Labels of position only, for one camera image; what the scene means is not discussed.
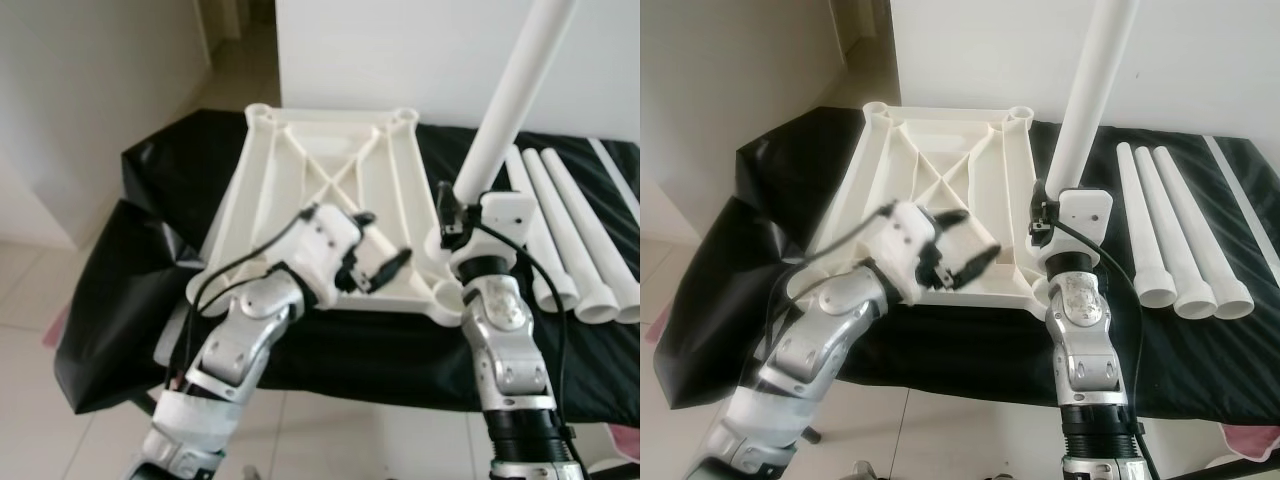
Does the white plastic children table top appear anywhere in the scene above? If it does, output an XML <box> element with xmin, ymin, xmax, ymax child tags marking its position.
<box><xmin>790</xmin><ymin>100</ymin><xmax>1061</xmax><ymax>313</ymax></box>
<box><xmin>188</xmin><ymin>103</ymin><xmax>476</xmax><ymax>323</ymax></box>

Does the white plastic table leg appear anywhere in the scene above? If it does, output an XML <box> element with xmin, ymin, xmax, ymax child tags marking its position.
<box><xmin>542</xmin><ymin>148</ymin><xmax>641</xmax><ymax>326</ymax></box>
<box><xmin>1153</xmin><ymin>146</ymin><xmax>1256</xmax><ymax>321</ymax></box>
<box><xmin>1135</xmin><ymin>146</ymin><xmax>1221</xmax><ymax>321</ymax></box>
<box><xmin>425</xmin><ymin>0</ymin><xmax>583</xmax><ymax>263</ymax></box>
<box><xmin>522</xmin><ymin>148</ymin><xmax>623</xmax><ymax>326</ymax></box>
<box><xmin>505</xmin><ymin>145</ymin><xmax>583</xmax><ymax>313</ymax></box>
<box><xmin>1115</xmin><ymin>143</ymin><xmax>1181</xmax><ymax>309</ymax></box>
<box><xmin>1038</xmin><ymin>0</ymin><xmax>1143</xmax><ymax>251</ymax></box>

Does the white tape strip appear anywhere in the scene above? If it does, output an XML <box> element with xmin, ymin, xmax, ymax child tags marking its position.
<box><xmin>1203</xmin><ymin>134</ymin><xmax>1280</xmax><ymax>276</ymax></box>
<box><xmin>588</xmin><ymin>138</ymin><xmax>641</xmax><ymax>221</ymax></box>

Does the black table cloth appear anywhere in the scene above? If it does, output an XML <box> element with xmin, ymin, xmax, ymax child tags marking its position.
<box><xmin>655</xmin><ymin>108</ymin><xmax>1280</xmax><ymax>426</ymax></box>
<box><xmin>55</xmin><ymin>108</ymin><xmax>641</xmax><ymax>416</ymax></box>

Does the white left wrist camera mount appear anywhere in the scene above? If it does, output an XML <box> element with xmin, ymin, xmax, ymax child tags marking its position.
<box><xmin>880</xmin><ymin>200</ymin><xmax>946</xmax><ymax>301</ymax></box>
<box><xmin>290</xmin><ymin>205</ymin><xmax>386</xmax><ymax>301</ymax></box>

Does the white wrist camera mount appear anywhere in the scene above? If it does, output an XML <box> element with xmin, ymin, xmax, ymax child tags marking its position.
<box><xmin>290</xmin><ymin>205</ymin><xmax>386</xmax><ymax>301</ymax></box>
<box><xmin>1045</xmin><ymin>187</ymin><xmax>1114</xmax><ymax>279</ymax></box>
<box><xmin>880</xmin><ymin>200</ymin><xmax>946</xmax><ymax>301</ymax></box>
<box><xmin>450</xmin><ymin>194</ymin><xmax>539</xmax><ymax>286</ymax></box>

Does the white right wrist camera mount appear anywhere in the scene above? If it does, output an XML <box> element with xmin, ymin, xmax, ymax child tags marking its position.
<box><xmin>1045</xmin><ymin>187</ymin><xmax>1114</xmax><ymax>279</ymax></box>
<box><xmin>450</xmin><ymin>194</ymin><xmax>539</xmax><ymax>286</ymax></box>

